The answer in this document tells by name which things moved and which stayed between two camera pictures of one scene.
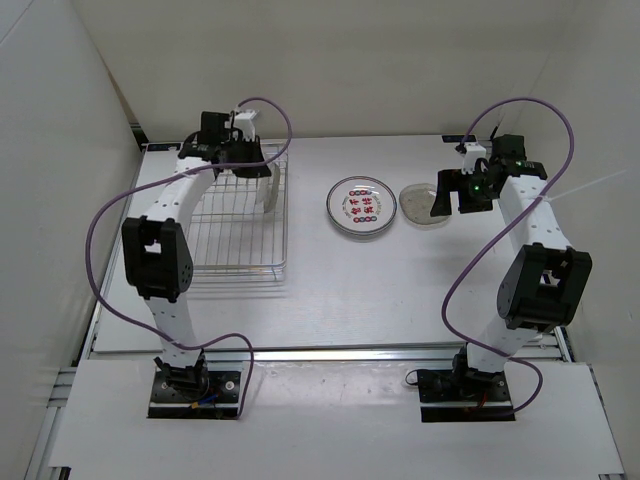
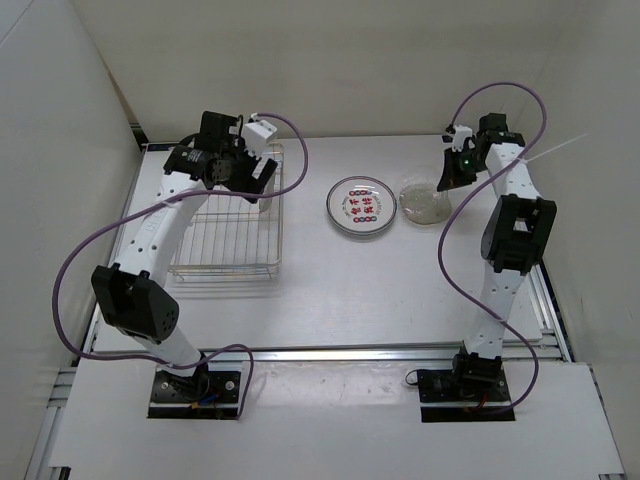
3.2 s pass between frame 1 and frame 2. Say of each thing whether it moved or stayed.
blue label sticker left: stayed
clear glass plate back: moved
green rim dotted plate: stayed
